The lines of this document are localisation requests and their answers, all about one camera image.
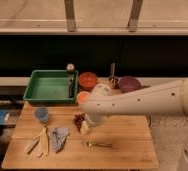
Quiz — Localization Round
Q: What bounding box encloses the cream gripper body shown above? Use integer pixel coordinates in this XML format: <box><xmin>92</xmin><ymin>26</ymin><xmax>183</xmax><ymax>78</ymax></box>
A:
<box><xmin>80</xmin><ymin>114</ymin><xmax>104</xmax><ymax>134</ymax></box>

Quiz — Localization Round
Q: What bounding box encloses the grey-blue towel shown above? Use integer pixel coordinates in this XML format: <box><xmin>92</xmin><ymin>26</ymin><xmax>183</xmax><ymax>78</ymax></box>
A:
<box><xmin>50</xmin><ymin>127</ymin><xmax>69</xmax><ymax>153</ymax></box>

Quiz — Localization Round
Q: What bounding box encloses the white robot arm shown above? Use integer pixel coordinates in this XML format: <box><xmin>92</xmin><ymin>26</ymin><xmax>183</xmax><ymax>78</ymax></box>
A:
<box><xmin>81</xmin><ymin>78</ymin><xmax>188</xmax><ymax>171</ymax></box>

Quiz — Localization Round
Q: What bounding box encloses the bunch of dark grapes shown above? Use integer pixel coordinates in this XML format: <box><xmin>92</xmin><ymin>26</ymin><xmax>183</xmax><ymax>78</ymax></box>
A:
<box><xmin>74</xmin><ymin>113</ymin><xmax>85</xmax><ymax>129</ymax></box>

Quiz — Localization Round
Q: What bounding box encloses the metal fork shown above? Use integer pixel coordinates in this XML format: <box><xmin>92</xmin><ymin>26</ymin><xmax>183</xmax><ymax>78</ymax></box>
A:
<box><xmin>82</xmin><ymin>141</ymin><xmax>112</xmax><ymax>148</ymax></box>

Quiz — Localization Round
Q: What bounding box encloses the orange-filled white cup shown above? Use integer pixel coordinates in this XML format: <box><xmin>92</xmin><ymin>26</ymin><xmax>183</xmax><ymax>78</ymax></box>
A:
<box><xmin>77</xmin><ymin>91</ymin><xmax>90</xmax><ymax>105</ymax></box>

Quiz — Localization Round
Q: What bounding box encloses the red bowl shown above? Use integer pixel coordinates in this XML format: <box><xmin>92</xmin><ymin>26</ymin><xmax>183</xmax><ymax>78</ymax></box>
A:
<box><xmin>78</xmin><ymin>72</ymin><xmax>98</xmax><ymax>90</ymax></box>

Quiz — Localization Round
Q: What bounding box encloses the blue small cup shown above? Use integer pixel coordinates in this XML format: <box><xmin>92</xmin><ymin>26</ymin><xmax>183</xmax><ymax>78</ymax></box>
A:
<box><xmin>35</xmin><ymin>106</ymin><xmax>49</xmax><ymax>123</ymax></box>

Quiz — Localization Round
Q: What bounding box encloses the purple bowl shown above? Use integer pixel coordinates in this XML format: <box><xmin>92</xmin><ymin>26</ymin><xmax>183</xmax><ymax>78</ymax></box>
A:
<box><xmin>119</xmin><ymin>76</ymin><xmax>141</xmax><ymax>93</ymax></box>

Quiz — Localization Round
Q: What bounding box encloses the green plastic tray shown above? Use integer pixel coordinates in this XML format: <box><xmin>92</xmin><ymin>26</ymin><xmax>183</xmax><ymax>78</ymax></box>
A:
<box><xmin>23</xmin><ymin>70</ymin><xmax>78</xmax><ymax>104</ymax></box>

